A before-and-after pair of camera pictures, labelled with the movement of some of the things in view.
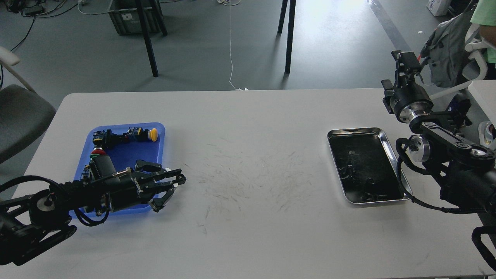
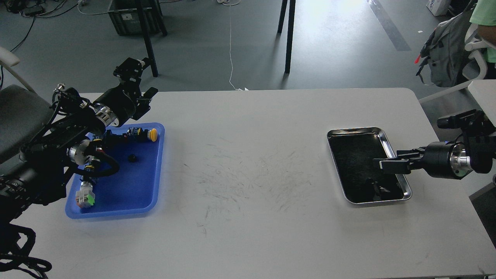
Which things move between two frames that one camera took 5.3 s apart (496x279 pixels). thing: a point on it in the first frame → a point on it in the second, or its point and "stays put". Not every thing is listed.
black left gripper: [126, 190] → [123, 102]
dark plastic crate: [125, 16] stays put
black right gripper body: [409, 102] → [440, 159]
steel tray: [366, 164] stays put
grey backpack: [445, 48] stays put
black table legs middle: [291, 31] stays put
